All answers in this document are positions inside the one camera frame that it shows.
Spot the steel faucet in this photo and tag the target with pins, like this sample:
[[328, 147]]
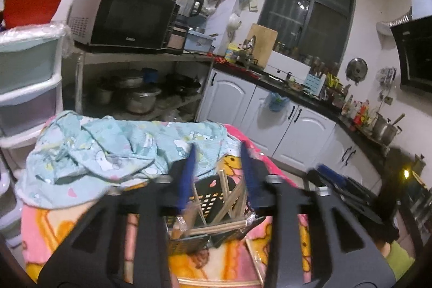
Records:
[[249, 48]]

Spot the black blender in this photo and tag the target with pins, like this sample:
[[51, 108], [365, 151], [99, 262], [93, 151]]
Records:
[[190, 3]]

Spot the lidded steel pot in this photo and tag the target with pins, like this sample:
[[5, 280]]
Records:
[[141, 102]]

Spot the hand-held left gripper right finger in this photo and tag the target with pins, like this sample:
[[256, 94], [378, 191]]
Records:
[[248, 180]]

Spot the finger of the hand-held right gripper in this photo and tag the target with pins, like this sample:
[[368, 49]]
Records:
[[329, 173]]

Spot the dark green utensil basket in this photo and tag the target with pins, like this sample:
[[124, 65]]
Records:
[[212, 185]]

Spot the light blue knife rack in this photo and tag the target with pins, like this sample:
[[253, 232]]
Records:
[[314, 84]]

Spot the dark framed window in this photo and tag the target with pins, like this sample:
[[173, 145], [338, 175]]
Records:
[[303, 4]]

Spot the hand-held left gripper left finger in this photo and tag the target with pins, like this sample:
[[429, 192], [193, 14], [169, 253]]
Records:
[[187, 180]]

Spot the loose wooden chopstick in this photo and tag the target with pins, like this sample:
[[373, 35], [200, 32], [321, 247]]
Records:
[[224, 186]]

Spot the black wok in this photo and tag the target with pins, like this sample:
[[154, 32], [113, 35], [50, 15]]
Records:
[[184, 85]]

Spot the black microwave oven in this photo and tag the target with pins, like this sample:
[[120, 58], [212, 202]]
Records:
[[128, 14]]

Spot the light blue storage box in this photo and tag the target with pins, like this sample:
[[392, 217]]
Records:
[[199, 41]]

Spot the red plastic basin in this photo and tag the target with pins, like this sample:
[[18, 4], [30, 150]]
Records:
[[30, 8]]

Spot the yellow container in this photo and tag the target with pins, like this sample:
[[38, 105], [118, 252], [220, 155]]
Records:
[[233, 51]]

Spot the silver vent duct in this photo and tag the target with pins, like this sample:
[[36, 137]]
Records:
[[395, 21]]

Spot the black range hood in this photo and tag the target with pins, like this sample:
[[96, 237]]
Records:
[[416, 55]]

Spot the metal shelf rack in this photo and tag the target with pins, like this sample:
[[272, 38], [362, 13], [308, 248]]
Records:
[[135, 57]]

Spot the steel pot lid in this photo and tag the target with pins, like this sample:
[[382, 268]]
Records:
[[357, 70]]

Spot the white kitchen cabinets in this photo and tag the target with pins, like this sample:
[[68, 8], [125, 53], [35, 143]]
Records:
[[236, 99]]

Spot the row of condiment bottles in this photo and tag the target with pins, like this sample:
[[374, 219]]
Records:
[[357, 111]]

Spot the row of windowsill jars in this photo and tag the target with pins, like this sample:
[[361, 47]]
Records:
[[314, 60]]

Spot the steel cooking pot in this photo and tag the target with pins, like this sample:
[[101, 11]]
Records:
[[384, 131]]

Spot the blue plastic bag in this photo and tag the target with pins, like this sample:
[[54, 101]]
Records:
[[276, 102]]

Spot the plastic-wrapped wooden utensil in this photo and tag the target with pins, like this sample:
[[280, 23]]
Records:
[[184, 227]]

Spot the light blue printed cloth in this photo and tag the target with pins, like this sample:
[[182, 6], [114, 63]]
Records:
[[101, 153]]

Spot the wooden cutting board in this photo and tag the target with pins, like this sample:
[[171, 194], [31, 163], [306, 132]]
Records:
[[265, 45]]

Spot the white plastic drawer unit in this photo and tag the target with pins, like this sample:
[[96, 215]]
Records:
[[30, 62]]

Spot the pink yellow printed blanket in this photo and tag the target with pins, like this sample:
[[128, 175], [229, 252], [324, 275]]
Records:
[[44, 234]]

